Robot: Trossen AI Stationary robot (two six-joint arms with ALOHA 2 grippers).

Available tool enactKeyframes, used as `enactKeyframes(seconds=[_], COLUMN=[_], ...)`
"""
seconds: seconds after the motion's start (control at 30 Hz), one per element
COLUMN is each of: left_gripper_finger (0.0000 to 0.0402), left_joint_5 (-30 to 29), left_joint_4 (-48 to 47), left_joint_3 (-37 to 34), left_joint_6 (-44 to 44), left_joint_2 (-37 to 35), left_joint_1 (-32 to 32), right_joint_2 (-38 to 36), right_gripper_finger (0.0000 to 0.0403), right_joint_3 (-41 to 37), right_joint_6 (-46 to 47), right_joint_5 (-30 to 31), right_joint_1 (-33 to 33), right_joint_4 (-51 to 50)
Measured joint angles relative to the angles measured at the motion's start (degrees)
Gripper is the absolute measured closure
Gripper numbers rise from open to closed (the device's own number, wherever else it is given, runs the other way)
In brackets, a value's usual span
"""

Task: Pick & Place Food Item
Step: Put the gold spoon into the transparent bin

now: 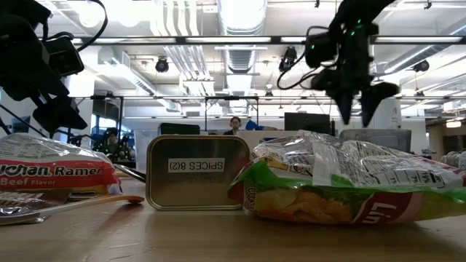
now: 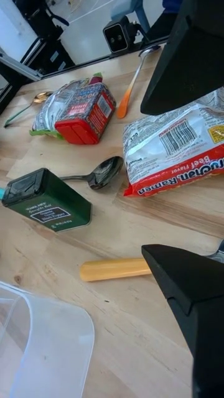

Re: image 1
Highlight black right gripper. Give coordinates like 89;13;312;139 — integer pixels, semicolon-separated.
312;21;400;127

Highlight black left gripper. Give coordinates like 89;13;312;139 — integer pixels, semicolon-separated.
0;21;88;135

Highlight red ramen noodle packet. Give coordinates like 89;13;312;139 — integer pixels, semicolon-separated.
0;132;123;196

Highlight green chips bag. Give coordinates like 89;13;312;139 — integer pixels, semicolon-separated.
228;130;466;226

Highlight dark angled monitor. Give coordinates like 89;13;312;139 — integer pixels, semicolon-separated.
10;115;32;134

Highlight black monitor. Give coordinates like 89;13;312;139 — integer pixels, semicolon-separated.
159;122;201;136
283;111;334;135

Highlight person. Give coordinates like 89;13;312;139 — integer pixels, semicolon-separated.
222;116;244;136
92;127;127;161

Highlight brown foil packet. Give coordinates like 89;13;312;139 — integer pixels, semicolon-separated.
0;188;72;226

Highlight red-lidded spice tin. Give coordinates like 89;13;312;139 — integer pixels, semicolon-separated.
145;134;251;212

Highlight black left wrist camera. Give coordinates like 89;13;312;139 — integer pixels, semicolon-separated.
44;35;85;78

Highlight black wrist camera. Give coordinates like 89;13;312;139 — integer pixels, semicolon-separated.
44;35;85;78
304;32;338;68

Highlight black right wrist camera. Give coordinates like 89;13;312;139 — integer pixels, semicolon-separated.
304;32;338;68

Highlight black right camera cable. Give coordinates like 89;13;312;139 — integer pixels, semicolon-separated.
276;25;328;91

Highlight black camera cable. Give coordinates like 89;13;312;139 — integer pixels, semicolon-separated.
74;0;109;52
276;25;328;91

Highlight black overhead camera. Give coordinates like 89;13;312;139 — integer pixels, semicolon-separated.
278;46;299;73

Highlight black left camera cable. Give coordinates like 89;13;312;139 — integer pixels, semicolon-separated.
74;0;109;52

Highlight black background frame rig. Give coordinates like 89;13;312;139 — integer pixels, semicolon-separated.
68;95;466;146

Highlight silver ventilation duct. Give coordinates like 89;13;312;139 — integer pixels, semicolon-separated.
216;0;270;116

